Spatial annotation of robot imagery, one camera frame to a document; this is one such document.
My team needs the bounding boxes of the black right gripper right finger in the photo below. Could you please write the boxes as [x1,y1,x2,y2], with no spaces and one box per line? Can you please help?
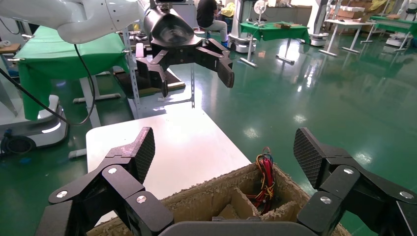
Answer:
[293,127,417,236]

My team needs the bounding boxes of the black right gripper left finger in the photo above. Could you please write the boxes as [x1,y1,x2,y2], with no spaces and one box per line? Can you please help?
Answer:
[35,127,175,236]

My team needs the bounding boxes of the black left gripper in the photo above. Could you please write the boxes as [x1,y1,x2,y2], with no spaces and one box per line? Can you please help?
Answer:
[136,6,235,98]

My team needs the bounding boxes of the grey power supply with cables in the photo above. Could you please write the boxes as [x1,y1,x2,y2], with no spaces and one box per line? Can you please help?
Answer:
[246,147,276,216]

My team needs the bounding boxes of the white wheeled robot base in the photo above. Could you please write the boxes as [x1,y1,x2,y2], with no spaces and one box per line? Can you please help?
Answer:
[227,0,257,54]
[307,0,330,47]
[0,94,69,155]

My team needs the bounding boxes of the seated person in black shirt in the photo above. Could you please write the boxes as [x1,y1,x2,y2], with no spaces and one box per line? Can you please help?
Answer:
[196,0,229,46]

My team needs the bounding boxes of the yellow bag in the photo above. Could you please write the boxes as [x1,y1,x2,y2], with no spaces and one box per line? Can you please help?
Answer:
[221,2,236,18]

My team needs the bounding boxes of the worn cardboard box with dividers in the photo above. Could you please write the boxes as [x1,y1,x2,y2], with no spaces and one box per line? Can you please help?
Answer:
[86,163,351,236]

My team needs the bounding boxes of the white standing fan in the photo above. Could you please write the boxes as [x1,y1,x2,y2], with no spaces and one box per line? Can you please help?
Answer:
[253,0,268,27]

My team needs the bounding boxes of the table with green cloth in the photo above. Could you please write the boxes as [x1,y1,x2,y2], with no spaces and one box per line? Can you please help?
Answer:
[14,25,130,129]
[240,21,311,68]
[359,15,417,53]

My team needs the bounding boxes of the white table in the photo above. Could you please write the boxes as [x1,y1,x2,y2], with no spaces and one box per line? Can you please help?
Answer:
[318,19,376,58]

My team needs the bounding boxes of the stacked cardboard boxes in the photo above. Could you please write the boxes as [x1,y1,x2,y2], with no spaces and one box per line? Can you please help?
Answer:
[335,4,366,20]

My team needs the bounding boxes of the small wooden table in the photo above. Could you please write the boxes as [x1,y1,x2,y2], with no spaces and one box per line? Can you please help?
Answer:
[0,43,22,56]

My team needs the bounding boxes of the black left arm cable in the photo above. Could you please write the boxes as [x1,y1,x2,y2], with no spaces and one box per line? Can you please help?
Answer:
[0,44,96,127]

